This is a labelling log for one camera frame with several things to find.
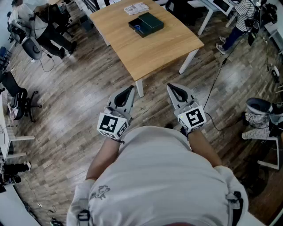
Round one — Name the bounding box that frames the person's white shirt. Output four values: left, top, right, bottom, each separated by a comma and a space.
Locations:
66, 126, 249, 226

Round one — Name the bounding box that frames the black equipment pile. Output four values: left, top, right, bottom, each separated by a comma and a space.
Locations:
0, 161, 32, 193

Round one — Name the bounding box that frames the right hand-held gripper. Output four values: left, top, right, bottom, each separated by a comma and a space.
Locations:
166, 83, 207, 132

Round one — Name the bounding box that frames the stool with patterned clothes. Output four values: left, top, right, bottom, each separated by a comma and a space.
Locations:
240, 97, 283, 171

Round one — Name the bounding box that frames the grey round chair back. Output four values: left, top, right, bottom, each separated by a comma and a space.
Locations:
21, 36, 43, 60

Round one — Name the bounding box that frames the grey shoulder strap with buckle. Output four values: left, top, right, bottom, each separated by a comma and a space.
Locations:
76, 198, 91, 226

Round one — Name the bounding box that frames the white table leg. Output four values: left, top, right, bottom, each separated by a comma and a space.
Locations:
135, 78, 145, 98
178, 48, 200, 75

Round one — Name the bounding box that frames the stack of printed paper sheets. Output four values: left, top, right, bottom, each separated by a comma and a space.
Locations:
123, 2, 149, 16

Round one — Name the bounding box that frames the person's left forearm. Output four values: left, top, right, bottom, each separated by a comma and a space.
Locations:
85, 136, 125, 181

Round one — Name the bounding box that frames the black and grey shoulder strap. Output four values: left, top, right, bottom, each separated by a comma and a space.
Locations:
225, 190, 244, 226

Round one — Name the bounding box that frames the white desk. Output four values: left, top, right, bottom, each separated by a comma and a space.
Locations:
0, 92, 36, 163

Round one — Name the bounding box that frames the dark green box lid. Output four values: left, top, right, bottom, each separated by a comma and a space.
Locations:
138, 11, 164, 32

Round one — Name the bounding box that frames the person's right forearm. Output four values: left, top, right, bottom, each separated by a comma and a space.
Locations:
187, 128, 223, 168

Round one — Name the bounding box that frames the white side table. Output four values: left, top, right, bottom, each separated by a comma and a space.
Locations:
187, 0, 235, 36

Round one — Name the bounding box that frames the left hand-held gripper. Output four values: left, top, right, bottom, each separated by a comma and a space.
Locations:
96, 85, 136, 140

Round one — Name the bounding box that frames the black office chair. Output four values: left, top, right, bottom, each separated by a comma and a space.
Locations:
1, 71, 43, 123

